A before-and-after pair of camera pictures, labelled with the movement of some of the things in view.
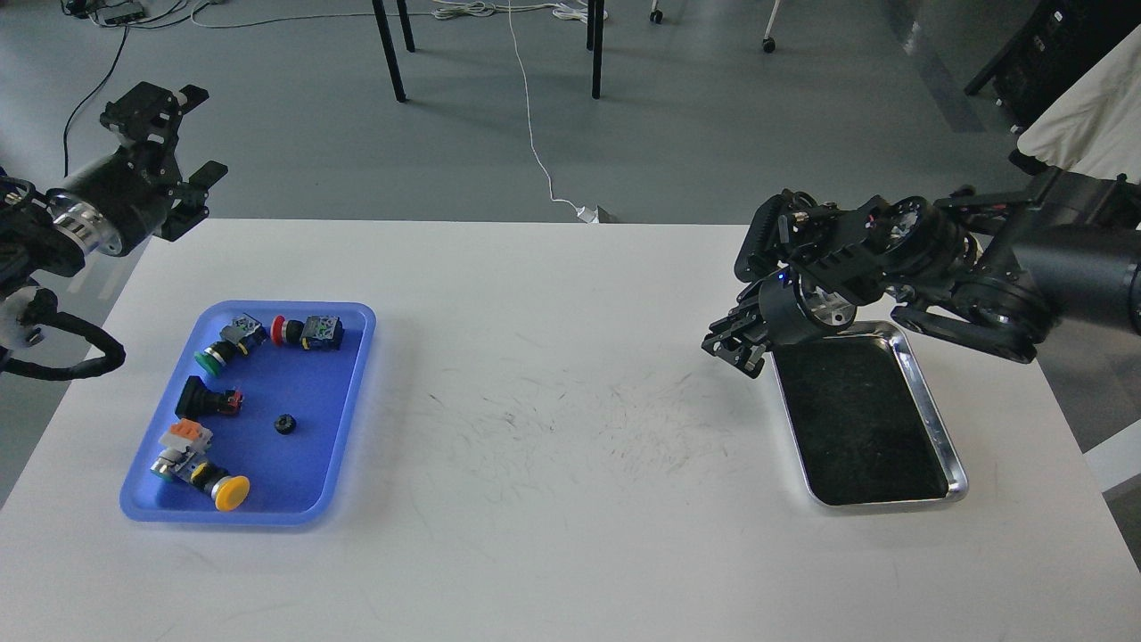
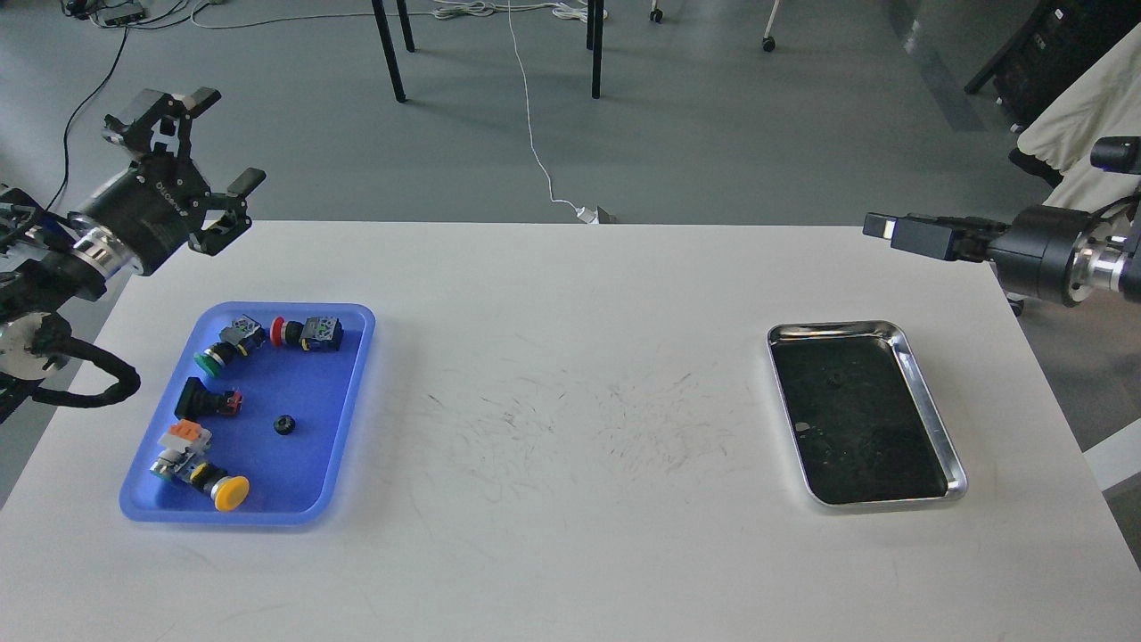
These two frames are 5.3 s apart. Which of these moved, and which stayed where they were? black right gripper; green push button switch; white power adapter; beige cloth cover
Moved: black right gripper
Stayed: white power adapter; beige cloth cover; green push button switch
